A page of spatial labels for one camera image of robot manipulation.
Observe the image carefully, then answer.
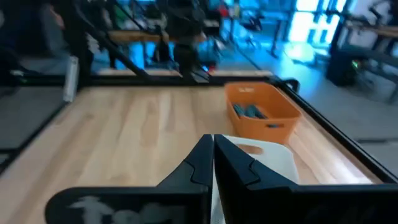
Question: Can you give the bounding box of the wooden background table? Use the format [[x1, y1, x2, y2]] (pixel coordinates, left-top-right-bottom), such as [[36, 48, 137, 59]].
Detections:
[[107, 18, 218, 44]]

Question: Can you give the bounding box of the black rig frame post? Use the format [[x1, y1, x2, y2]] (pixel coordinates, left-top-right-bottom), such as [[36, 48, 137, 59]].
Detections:
[[60, 0, 152, 88]]

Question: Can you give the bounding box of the person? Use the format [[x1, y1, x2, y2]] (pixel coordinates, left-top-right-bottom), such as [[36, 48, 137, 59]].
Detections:
[[37, 2, 72, 63]]

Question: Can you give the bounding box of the blue black braided cable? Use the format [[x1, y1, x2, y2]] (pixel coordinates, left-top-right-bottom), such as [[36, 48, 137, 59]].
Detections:
[[244, 104, 280, 129]]

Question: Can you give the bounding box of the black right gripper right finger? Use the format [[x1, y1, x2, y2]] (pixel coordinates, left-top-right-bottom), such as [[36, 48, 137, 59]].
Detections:
[[213, 134, 398, 224]]

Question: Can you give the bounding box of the black equipment cabinet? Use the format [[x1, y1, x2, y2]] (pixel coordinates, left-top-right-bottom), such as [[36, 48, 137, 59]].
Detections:
[[326, 46, 377, 87]]

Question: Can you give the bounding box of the white flat object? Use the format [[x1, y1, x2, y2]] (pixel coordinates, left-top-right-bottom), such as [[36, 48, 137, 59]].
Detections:
[[63, 55, 80, 103]]

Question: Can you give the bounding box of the white plastic bin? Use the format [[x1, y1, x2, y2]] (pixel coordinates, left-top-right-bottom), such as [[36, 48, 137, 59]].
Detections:
[[210, 134, 300, 224]]

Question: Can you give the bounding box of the orange plastic bin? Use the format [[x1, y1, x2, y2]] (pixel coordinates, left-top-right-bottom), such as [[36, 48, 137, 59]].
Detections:
[[224, 82, 302, 146]]

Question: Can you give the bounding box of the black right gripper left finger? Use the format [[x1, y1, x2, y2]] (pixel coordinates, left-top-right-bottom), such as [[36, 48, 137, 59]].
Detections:
[[45, 134, 215, 224]]

